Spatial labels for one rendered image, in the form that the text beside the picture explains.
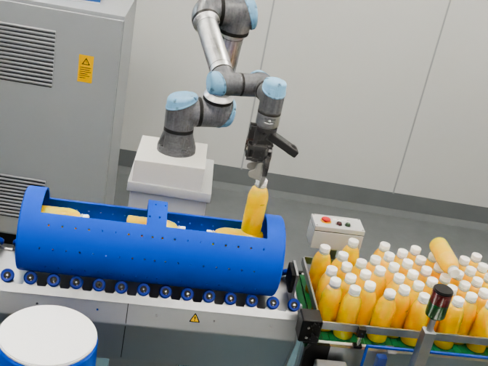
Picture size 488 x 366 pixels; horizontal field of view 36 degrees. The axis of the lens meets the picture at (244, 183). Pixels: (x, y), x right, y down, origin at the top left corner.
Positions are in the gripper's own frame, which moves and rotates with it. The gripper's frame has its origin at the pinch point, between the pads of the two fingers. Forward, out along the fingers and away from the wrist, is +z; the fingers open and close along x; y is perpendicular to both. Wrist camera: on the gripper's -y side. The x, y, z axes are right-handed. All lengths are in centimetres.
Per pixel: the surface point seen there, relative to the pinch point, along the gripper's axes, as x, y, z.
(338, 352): 22, -35, 50
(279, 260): 11.5, -9.5, 22.6
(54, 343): 50, 58, 34
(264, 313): 10.3, -8.8, 45.6
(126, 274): 12, 40, 34
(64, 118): -156, 82, 53
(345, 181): -268, -113, 122
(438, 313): 38, -56, 19
